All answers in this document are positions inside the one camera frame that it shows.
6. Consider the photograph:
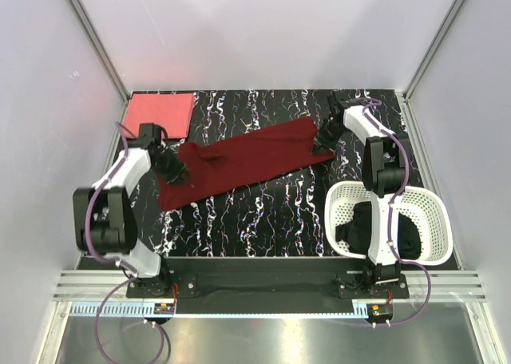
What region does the white plastic laundry basket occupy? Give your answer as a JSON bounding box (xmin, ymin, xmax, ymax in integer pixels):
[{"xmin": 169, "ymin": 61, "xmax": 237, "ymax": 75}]
[{"xmin": 324, "ymin": 181, "xmax": 454, "ymax": 266}]

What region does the white slotted cable duct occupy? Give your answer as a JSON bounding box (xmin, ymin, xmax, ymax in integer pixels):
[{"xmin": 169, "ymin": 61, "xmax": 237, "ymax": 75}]
[{"xmin": 70, "ymin": 301, "xmax": 369, "ymax": 320}]

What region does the dark red t shirt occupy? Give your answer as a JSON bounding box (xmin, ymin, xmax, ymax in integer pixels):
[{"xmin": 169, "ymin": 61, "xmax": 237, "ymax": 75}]
[{"xmin": 159, "ymin": 117, "xmax": 335, "ymax": 212}]

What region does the black garment in basket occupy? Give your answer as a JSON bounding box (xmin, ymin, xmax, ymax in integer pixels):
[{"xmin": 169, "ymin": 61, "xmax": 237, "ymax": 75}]
[{"xmin": 335, "ymin": 201, "xmax": 422, "ymax": 260}]

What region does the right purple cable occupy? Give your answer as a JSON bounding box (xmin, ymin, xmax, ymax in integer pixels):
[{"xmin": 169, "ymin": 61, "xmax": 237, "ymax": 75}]
[{"xmin": 351, "ymin": 98, "xmax": 434, "ymax": 326}]

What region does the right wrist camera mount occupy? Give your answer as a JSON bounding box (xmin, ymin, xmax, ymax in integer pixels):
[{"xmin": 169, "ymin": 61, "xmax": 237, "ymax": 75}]
[{"xmin": 327, "ymin": 91, "xmax": 361, "ymax": 112}]

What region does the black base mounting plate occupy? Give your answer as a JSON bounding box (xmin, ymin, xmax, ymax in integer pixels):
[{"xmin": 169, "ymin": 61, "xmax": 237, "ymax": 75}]
[{"xmin": 127, "ymin": 257, "xmax": 410, "ymax": 311}]

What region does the left aluminium frame post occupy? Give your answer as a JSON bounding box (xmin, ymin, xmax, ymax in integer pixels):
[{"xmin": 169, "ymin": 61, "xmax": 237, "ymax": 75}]
[{"xmin": 66, "ymin": 0, "xmax": 131, "ymax": 105}]

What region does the folded pink t shirt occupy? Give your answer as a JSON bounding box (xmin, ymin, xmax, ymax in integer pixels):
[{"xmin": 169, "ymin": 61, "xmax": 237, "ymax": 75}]
[{"xmin": 123, "ymin": 93, "xmax": 195, "ymax": 139}]

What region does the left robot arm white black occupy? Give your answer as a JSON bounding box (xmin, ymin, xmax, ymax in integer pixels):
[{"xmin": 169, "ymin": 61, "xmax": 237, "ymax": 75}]
[{"xmin": 73, "ymin": 123, "xmax": 190, "ymax": 297}]

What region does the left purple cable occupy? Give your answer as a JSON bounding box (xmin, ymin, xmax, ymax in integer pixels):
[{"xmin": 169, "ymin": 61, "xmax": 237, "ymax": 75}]
[{"xmin": 85, "ymin": 120, "xmax": 172, "ymax": 363}]

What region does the aluminium frame post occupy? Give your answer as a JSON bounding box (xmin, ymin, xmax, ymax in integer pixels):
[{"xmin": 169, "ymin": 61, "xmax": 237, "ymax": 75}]
[
  {"xmin": 66, "ymin": 0, "xmax": 131, "ymax": 105},
  {"xmin": 402, "ymin": 0, "xmax": 468, "ymax": 101}
]

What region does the purple cable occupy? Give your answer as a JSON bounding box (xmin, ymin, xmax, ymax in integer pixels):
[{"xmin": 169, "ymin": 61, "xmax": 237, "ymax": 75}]
[
  {"xmin": 351, "ymin": 98, "xmax": 434, "ymax": 326},
  {"xmin": 85, "ymin": 120, "xmax": 172, "ymax": 363}
]

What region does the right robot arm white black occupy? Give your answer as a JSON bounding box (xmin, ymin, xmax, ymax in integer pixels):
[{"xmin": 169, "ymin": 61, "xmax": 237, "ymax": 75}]
[{"xmin": 311, "ymin": 91, "xmax": 410, "ymax": 298}]

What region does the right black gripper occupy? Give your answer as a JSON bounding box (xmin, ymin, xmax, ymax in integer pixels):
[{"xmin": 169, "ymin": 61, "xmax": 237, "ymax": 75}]
[{"xmin": 311, "ymin": 118, "xmax": 347, "ymax": 156}]

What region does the right aluminium frame post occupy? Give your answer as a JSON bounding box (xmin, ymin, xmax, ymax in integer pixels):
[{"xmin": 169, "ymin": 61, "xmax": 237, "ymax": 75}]
[{"xmin": 402, "ymin": 0, "xmax": 468, "ymax": 101}]

